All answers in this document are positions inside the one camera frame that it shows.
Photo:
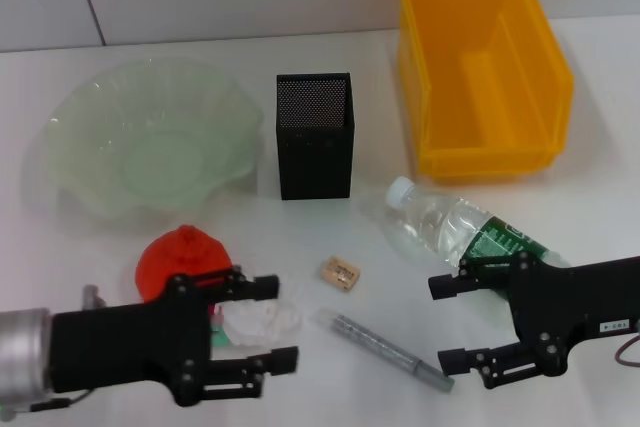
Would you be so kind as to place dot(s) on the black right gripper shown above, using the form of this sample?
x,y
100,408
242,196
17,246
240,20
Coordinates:
x,y
575,302

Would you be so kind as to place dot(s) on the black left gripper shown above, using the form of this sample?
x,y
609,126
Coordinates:
x,y
125,347

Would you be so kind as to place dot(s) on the white paper ball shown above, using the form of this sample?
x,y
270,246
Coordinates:
x,y
255,319

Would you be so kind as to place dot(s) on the green highlighter marker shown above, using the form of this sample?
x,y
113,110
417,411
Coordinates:
x,y
220,337

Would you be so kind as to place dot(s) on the clear green-label water bottle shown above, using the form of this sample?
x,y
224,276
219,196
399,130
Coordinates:
x,y
430,217

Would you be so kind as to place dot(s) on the grey marker pen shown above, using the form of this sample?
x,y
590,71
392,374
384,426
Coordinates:
x,y
380,347

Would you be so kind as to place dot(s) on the small tan eraser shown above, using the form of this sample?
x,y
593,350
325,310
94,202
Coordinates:
x,y
340,273

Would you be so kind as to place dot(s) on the black mesh pen holder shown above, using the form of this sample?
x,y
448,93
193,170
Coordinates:
x,y
312,157

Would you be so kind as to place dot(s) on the pale green glass fruit plate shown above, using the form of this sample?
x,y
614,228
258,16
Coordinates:
x,y
150,147

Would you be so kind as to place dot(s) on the yellow plastic bin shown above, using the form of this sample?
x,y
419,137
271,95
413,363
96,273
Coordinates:
x,y
475,97

